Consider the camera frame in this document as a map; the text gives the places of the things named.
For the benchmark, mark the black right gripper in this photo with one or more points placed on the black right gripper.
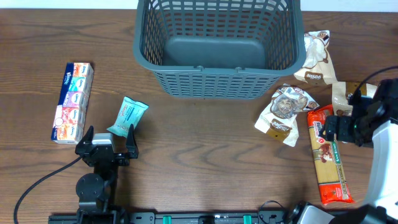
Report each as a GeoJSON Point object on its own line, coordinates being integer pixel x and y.
{"type": "Point", "coordinates": [342, 132]}

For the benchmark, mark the Kleenex tissue multipack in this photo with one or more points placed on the Kleenex tissue multipack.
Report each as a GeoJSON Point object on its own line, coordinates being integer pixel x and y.
{"type": "Point", "coordinates": [70, 114]}

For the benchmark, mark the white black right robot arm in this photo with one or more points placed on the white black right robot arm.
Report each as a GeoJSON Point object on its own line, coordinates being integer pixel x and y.
{"type": "Point", "coordinates": [380, 203]}

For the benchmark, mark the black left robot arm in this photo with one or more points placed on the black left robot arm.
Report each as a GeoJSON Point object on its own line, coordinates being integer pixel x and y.
{"type": "Point", "coordinates": [97, 190]}

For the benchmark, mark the red spaghetti package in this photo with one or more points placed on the red spaghetti package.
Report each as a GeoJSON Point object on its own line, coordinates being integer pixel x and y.
{"type": "Point", "coordinates": [331, 179]}

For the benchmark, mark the white brown snack bag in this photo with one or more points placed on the white brown snack bag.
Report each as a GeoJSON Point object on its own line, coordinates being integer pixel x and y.
{"type": "Point", "coordinates": [278, 119]}

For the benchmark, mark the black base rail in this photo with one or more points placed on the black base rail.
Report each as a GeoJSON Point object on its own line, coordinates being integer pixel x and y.
{"type": "Point", "coordinates": [269, 216]}

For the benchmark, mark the grey plastic basket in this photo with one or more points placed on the grey plastic basket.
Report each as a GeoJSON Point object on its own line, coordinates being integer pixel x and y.
{"type": "Point", "coordinates": [219, 48]}

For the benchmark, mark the teal wet wipes pack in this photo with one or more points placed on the teal wet wipes pack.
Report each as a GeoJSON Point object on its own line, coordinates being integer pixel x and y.
{"type": "Point", "coordinates": [130, 113]}

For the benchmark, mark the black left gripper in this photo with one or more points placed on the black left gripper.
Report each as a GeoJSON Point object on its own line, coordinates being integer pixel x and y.
{"type": "Point", "coordinates": [124, 158]}

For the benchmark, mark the beige snack bag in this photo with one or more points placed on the beige snack bag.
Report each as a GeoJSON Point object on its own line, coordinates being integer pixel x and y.
{"type": "Point", "coordinates": [341, 91]}

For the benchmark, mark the white snack bag top right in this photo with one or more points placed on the white snack bag top right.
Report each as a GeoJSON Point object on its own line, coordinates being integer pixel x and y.
{"type": "Point", "coordinates": [318, 67]}

